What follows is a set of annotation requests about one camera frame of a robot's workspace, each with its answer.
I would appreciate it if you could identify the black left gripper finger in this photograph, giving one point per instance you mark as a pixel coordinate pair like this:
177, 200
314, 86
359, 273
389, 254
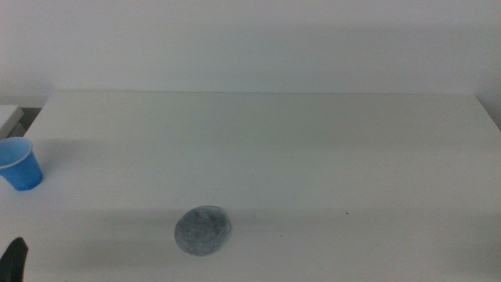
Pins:
13, 260

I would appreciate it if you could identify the blue plastic cup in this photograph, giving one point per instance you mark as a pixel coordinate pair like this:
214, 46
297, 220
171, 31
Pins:
21, 174

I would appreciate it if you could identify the round grey cup mat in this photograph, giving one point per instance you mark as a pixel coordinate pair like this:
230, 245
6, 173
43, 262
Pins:
202, 231

